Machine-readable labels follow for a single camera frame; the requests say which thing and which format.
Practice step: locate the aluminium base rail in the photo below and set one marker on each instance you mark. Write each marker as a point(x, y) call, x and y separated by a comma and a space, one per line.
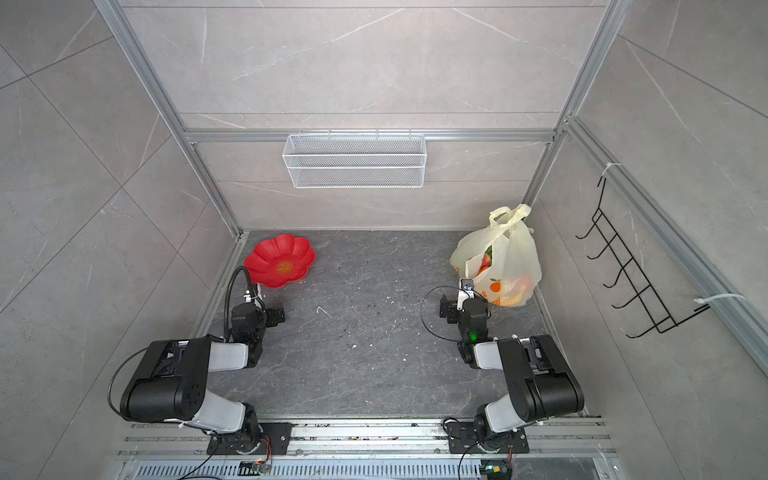
point(368, 438)

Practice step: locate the white wire mesh basket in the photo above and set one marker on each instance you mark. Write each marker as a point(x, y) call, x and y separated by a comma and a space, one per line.
point(364, 160)

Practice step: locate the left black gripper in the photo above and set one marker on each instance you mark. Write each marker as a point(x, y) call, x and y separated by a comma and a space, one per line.
point(273, 315)

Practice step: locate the yellowish plastic bag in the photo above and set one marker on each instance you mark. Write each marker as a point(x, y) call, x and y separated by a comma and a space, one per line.
point(514, 254)

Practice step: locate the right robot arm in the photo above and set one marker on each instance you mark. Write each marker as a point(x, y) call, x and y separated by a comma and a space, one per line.
point(540, 383)

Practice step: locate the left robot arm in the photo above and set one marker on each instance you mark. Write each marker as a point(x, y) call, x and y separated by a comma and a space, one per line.
point(169, 384)

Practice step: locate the red fake fruit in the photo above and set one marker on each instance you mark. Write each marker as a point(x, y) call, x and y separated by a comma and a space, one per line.
point(485, 263)

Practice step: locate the yellow fake banana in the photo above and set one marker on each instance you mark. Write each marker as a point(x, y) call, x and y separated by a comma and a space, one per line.
point(517, 295)

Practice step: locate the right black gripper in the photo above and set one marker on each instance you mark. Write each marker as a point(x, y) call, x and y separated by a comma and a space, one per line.
point(450, 308)

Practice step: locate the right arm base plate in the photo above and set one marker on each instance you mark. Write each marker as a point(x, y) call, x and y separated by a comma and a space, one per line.
point(463, 438)

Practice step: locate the red flower-shaped plate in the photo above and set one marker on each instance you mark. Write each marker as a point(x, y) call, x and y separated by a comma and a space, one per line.
point(280, 260)

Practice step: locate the black wire hook rack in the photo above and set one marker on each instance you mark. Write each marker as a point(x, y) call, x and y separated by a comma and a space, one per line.
point(631, 273)

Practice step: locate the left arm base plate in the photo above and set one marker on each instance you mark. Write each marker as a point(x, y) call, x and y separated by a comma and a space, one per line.
point(269, 437)

